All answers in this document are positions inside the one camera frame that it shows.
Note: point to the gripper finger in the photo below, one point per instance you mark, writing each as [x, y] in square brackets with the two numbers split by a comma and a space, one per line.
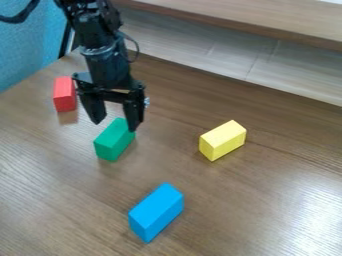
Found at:
[133, 111]
[92, 107]

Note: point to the red block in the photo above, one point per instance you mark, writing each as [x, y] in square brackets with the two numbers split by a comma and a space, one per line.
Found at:
[64, 93]

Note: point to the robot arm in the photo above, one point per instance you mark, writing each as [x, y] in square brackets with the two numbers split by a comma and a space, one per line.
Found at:
[93, 23]

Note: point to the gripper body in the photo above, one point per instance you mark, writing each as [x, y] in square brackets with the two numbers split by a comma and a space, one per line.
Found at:
[108, 71]

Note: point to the blue block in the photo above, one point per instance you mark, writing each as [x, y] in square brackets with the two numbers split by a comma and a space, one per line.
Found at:
[156, 212]

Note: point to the yellow block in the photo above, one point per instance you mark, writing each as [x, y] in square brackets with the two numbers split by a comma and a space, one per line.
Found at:
[222, 140]

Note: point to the green block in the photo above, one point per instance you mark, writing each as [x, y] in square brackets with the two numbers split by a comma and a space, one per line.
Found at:
[113, 140]

